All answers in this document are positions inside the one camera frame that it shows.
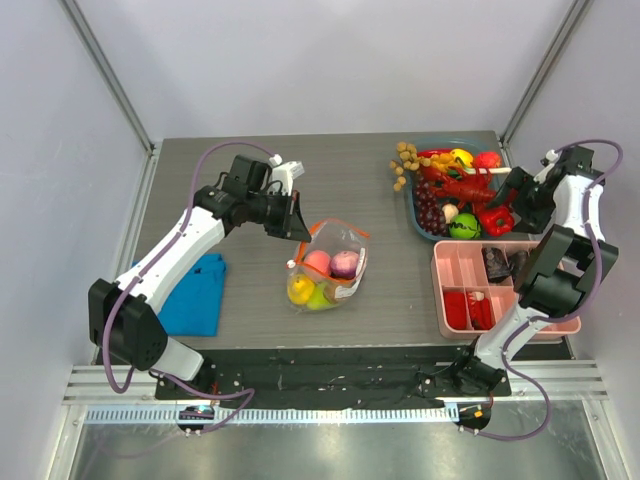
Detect purple toy onion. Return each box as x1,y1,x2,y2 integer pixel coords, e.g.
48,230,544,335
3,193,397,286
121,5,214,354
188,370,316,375
330,251,360,280

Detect white toy garlic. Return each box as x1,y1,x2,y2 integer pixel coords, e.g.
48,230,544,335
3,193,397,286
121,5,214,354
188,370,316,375
442,203,459,224

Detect aluminium frame rail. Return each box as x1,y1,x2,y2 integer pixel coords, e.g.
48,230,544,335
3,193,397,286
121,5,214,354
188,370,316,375
63,360,608,405

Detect red toy lobster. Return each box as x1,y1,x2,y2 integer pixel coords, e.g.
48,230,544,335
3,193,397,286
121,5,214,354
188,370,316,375
421,166,497,214

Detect dark purple grape bunch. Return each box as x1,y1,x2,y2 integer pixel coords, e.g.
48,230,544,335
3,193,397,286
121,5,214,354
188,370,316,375
413,182,449,237

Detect green toy lime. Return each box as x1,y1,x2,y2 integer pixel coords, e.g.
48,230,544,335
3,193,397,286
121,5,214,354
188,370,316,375
449,213,481,240

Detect yellow toy pear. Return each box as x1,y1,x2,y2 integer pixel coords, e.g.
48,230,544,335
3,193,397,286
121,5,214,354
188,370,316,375
287,273,316,306

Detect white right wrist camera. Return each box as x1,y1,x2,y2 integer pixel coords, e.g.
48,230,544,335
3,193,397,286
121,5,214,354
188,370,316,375
535,149,561,183

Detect pink compartment tray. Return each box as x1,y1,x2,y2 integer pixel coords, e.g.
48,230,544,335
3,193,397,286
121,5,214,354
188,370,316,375
430,240,583,344

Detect dark sushi roll middle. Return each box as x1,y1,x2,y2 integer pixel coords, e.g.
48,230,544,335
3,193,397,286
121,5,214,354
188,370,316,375
507,250,530,283

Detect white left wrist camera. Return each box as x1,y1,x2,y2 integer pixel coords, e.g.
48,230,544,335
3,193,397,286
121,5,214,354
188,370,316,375
267,154,304,195

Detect pink toy peach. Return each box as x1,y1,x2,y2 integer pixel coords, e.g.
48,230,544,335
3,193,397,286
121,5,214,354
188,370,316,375
304,250,331,276

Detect clear orange zip bag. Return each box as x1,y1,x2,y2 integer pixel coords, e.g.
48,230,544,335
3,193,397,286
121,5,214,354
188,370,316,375
286,218,370,312

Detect dark patterned sushi roll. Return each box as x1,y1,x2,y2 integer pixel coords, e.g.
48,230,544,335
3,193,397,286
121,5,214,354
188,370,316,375
481,247,511,284

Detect brown longan bunch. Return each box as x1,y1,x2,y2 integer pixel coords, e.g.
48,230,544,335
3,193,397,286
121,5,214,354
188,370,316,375
389,142,420,192

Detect red toy meat piece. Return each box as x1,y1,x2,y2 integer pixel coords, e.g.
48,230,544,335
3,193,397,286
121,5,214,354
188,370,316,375
443,290,467,331

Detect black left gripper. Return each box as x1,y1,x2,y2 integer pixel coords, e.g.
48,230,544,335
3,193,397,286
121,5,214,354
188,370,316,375
247,189,312,242

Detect blue folded t-shirt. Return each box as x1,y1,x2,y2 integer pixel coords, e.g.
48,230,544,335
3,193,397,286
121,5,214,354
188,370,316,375
157,253,227,337

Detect yellow red toy fruit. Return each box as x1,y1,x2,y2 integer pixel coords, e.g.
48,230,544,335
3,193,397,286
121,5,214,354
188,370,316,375
450,148,474,169

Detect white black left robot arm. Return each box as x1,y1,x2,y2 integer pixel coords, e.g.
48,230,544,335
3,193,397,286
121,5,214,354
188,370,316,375
88,155,311,399

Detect red toy bell pepper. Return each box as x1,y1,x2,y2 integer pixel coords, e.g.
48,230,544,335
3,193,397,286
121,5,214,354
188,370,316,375
477,206,515,237

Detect white perforated cable duct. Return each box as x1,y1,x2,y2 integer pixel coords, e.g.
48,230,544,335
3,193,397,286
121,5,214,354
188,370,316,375
84,404,459,425

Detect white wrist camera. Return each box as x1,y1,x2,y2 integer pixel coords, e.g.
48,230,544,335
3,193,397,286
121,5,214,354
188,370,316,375
267,154,304,195
535,149,561,183

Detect yellow toy pepper pieces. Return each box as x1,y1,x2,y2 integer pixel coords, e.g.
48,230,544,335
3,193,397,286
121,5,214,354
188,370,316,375
418,149,463,173

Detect green toy apple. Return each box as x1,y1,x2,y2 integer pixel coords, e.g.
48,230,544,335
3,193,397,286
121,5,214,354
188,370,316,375
306,283,333,311

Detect orange toy fruit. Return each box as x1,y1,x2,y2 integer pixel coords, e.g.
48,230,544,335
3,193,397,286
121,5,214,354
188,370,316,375
324,283,353,304

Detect teal fruit basket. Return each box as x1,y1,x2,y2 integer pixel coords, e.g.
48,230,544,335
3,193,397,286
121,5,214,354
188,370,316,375
405,131,503,242

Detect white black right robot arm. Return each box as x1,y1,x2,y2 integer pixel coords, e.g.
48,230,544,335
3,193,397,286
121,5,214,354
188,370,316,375
445,139,619,396

